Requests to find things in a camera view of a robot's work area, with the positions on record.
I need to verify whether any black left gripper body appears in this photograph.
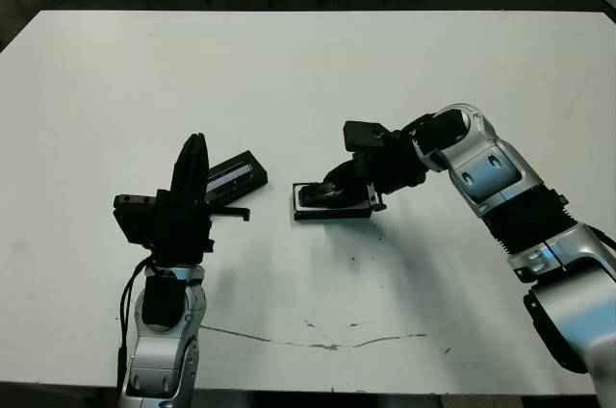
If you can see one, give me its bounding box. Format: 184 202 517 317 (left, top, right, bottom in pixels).
143 189 251 266

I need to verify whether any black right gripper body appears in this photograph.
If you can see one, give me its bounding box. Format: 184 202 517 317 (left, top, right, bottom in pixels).
350 137 429 213

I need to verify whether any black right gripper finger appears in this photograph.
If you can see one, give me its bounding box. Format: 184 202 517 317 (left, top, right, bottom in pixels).
326 184 372 210
324 161 363 186

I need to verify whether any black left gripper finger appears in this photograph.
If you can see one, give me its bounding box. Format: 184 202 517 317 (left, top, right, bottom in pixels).
170 134 199 197
195 133 210 200

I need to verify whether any black box lid with window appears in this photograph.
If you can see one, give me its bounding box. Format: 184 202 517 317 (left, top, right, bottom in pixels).
204 150 270 211

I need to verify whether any black box base white inlay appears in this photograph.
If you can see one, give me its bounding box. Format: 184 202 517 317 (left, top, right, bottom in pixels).
291 180 388 222

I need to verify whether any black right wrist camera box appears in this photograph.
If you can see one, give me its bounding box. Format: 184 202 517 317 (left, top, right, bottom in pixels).
343 119 394 155

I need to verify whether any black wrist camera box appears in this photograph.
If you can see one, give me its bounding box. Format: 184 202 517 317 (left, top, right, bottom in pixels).
343 119 394 155
113 192 161 246

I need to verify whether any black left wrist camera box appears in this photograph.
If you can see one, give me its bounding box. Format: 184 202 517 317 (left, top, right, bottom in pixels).
113 192 161 246

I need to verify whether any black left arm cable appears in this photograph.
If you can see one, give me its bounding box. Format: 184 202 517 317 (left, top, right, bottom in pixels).
115 256 158 390

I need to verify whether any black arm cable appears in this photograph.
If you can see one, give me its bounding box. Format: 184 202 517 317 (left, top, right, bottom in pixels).
115 256 158 390
590 224 616 251

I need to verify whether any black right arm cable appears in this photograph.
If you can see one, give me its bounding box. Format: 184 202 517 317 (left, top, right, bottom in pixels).
590 224 616 251

